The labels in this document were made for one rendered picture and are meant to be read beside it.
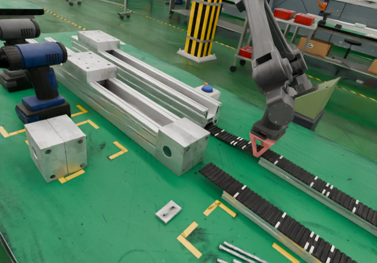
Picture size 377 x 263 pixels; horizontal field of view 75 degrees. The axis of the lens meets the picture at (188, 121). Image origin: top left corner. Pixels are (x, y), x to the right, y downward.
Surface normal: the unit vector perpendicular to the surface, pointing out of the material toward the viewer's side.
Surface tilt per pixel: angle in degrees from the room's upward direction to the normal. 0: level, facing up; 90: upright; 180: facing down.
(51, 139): 0
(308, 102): 90
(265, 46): 52
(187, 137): 0
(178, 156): 90
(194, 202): 0
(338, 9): 90
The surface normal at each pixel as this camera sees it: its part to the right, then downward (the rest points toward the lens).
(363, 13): -0.64, 0.31
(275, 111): -0.35, 0.44
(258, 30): -0.61, -0.46
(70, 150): 0.69, 0.47
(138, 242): 0.17, -0.84
